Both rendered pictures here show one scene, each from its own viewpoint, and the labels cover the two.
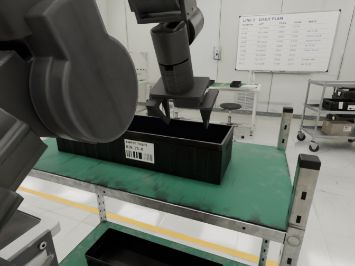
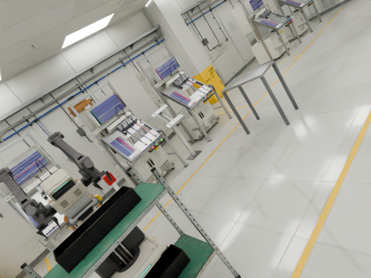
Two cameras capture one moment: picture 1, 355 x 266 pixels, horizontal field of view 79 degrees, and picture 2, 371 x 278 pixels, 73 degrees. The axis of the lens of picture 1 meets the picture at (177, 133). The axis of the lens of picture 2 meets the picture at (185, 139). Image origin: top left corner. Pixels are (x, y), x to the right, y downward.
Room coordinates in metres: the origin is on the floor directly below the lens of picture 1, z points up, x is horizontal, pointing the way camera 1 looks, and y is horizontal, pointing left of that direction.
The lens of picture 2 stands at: (2.20, -0.58, 1.57)
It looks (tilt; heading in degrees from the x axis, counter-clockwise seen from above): 16 degrees down; 128
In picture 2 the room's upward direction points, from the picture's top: 35 degrees counter-clockwise
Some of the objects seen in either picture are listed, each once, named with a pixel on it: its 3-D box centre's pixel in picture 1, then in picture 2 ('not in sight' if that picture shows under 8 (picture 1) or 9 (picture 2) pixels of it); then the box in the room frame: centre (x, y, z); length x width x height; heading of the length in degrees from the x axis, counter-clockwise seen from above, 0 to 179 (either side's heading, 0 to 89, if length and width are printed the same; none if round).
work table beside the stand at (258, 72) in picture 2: not in sight; (259, 100); (0.99, 2.91, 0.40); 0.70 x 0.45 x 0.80; 166
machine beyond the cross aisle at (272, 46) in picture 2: not in sight; (260, 26); (0.59, 6.97, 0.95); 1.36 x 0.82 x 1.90; 159
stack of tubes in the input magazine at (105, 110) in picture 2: not in sight; (107, 109); (-1.08, 2.32, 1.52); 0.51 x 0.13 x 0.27; 69
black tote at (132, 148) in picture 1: (140, 139); (99, 224); (0.67, 0.12, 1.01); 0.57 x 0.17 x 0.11; 67
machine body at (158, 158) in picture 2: not in sight; (146, 166); (-1.22, 2.31, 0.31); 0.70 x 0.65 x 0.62; 69
